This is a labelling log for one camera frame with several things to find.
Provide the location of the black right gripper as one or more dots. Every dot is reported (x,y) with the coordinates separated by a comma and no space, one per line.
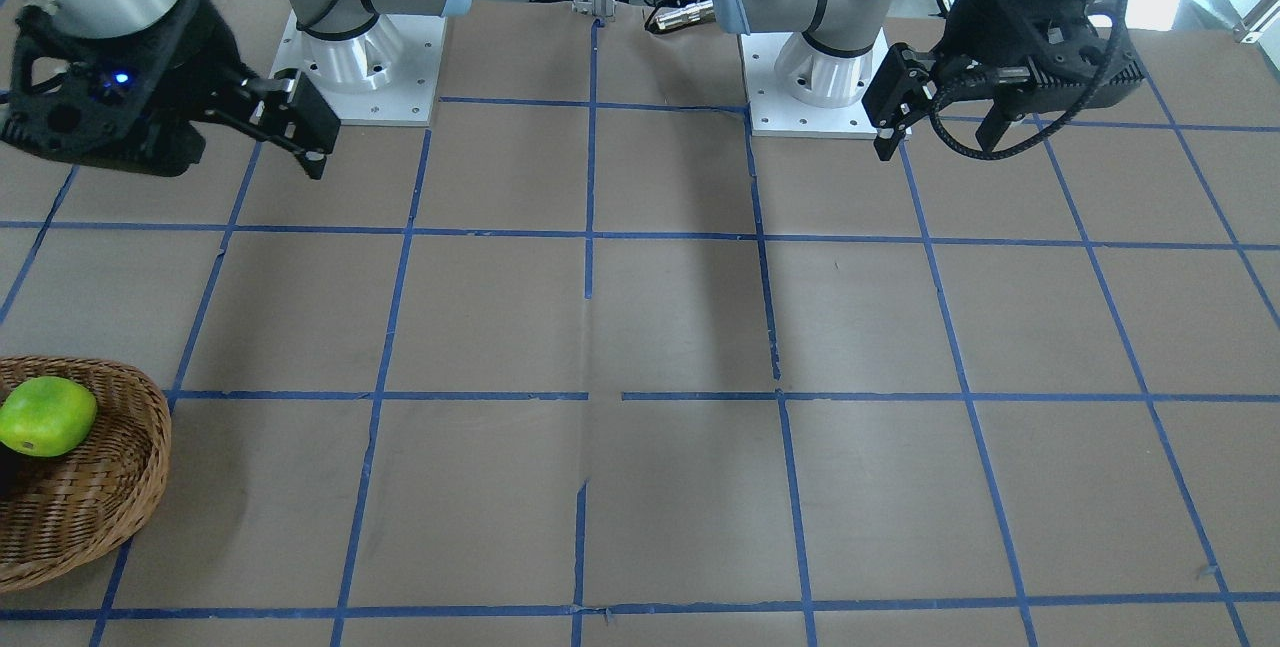
(205,57)

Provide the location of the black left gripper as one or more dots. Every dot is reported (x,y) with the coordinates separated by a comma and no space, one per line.
(968,27)

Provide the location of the green apple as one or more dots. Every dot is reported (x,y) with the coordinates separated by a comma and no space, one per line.
(47,416)

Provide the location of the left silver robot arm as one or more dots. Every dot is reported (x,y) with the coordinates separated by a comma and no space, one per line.
(842,28)

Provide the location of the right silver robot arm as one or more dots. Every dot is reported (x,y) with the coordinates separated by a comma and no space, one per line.
(329,20)

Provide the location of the brown wicker basket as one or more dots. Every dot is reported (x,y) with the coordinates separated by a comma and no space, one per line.
(60,513)

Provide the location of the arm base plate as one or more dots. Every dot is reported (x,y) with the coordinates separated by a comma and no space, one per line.
(796,92)
(387,77)

